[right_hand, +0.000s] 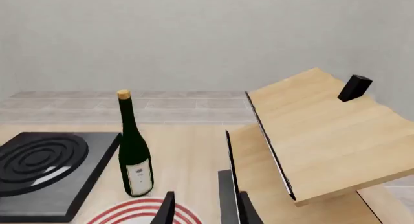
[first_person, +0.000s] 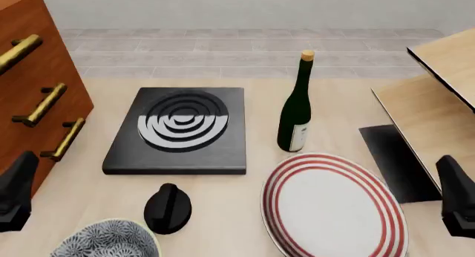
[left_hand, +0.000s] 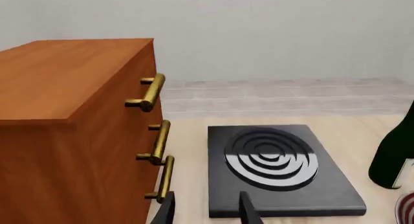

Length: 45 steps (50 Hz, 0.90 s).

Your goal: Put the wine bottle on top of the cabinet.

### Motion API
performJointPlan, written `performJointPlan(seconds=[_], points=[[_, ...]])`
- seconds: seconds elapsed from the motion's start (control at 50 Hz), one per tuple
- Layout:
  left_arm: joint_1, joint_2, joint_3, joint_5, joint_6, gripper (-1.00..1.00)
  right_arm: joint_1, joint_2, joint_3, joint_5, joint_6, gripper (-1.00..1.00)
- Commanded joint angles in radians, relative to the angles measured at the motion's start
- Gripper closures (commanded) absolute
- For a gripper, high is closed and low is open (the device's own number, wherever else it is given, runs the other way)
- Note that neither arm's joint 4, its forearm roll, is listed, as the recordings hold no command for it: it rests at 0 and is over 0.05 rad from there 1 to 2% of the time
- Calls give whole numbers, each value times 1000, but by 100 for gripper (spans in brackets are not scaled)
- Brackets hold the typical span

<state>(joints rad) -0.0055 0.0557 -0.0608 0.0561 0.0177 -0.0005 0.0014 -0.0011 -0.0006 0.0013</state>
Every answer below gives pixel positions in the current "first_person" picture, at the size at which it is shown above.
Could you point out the pale wooden rack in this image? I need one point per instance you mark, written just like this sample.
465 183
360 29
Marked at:
430 106

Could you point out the orange-brown wooden cabinet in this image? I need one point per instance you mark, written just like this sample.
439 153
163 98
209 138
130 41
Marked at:
44 67

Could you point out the flat black stove plate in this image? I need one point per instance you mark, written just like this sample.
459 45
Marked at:
178 154

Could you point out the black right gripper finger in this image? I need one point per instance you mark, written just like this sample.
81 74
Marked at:
458 184

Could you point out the dark green wine bottle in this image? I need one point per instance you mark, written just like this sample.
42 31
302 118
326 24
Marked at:
295 115

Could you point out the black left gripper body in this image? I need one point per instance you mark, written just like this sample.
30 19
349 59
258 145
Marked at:
13 219

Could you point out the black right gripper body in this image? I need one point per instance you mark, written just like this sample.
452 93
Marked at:
462 222

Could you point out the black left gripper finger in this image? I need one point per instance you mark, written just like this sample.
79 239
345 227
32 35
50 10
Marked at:
18 181

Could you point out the white plate with red rings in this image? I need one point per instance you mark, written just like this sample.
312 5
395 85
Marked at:
330 207

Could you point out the round black stove knob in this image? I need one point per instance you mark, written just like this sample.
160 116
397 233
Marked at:
167 209

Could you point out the blue-white patterned bowl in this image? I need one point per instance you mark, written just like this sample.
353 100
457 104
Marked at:
107 240

